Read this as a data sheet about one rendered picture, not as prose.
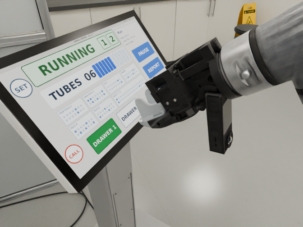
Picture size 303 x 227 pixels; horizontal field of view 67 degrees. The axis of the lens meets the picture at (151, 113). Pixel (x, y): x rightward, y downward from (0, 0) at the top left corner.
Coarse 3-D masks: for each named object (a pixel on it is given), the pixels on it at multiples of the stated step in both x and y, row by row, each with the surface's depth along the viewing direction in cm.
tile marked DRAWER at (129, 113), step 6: (132, 102) 65; (126, 108) 63; (132, 108) 64; (120, 114) 61; (126, 114) 62; (132, 114) 63; (138, 114) 65; (120, 120) 60; (126, 120) 61; (132, 120) 63; (126, 126) 61
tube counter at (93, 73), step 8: (112, 56) 65; (120, 56) 67; (128, 56) 69; (96, 64) 60; (104, 64) 62; (112, 64) 64; (120, 64) 66; (80, 72) 56; (88, 72) 58; (96, 72) 59; (104, 72) 61; (88, 80) 57; (96, 80) 59
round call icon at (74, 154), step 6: (72, 144) 50; (78, 144) 51; (66, 150) 48; (72, 150) 49; (78, 150) 50; (66, 156) 48; (72, 156) 49; (78, 156) 50; (84, 156) 51; (72, 162) 48; (78, 162) 49
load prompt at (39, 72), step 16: (112, 32) 67; (64, 48) 55; (80, 48) 58; (96, 48) 62; (112, 48) 66; (32, 64) 49; (48, 64) 51; (64, 64) 54; (80, 64) 57; (32, 80) 48; (48, 80) 50
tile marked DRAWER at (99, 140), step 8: (112, 120) 58; (104, 128) 56; (112, 128) 58; (88, 136) 53; (96, 136) 54; (104, 136) 55; (112, 136) 57; (96, 144) 54; (104, 144) 55; (96, 152) 53
